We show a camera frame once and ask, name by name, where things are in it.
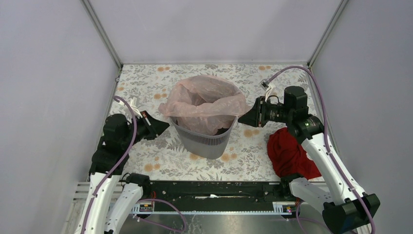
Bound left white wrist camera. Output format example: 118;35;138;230
119;96;143;119

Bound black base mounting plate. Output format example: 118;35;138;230
140;180;299;210

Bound purple cable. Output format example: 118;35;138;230
80;95;188;234
263;66;376;234

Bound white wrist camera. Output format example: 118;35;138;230
260;79;274;101
119;96;143;119

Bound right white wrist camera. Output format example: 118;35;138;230
260;79;274;101

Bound pink plastic trash bag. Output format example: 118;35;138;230
158;75;250;136

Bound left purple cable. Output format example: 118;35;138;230
80;95;188;234

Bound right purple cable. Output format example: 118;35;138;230
263;66;376;234

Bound grey plastic trash bin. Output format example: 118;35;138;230
170;118;238;159

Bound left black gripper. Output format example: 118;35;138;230
122;109;170;148

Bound red cloth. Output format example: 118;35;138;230
267;127;321;179

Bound grey slotted cable duct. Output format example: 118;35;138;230
131;202;296;215

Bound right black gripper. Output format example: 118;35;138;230
237;96;292;127

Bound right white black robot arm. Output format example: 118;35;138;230
238;86;380;234

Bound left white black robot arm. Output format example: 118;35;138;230
75;111;169;234

